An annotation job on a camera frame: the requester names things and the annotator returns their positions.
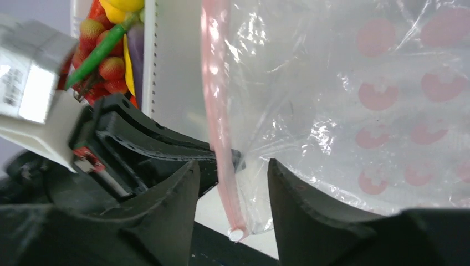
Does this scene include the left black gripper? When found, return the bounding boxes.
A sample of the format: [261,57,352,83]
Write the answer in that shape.
[1,93,147,206]

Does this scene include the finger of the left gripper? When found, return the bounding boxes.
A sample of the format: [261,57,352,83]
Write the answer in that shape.
[96,130,217,197]
[96,93,243,173]

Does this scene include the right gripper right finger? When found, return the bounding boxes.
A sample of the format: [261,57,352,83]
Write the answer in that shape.
[268,158,469,265]

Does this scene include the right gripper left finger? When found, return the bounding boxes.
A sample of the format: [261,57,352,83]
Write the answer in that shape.
[1,161,200,265]

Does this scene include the red cherry bunch green stem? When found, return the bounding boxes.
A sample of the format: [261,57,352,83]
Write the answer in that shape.
[65,16,137,105]

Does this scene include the clear pink-dotted zip bag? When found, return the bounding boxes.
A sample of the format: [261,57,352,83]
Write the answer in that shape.
[201,1,469,242]

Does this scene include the white plastic food bin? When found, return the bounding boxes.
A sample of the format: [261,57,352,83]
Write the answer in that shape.
[69,0,214,147]

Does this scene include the yellow banana toy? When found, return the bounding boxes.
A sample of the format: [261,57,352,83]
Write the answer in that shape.
[123,35,136,96]

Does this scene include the purple eggplant toy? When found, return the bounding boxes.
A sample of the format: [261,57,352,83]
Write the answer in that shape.
[127,23,144,109]

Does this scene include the yellow bell pepper toy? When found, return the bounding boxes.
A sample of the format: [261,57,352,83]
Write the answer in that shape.
[103,6,127,24]

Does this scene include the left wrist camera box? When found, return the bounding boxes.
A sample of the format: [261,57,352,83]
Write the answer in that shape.
[1,14,82,170]

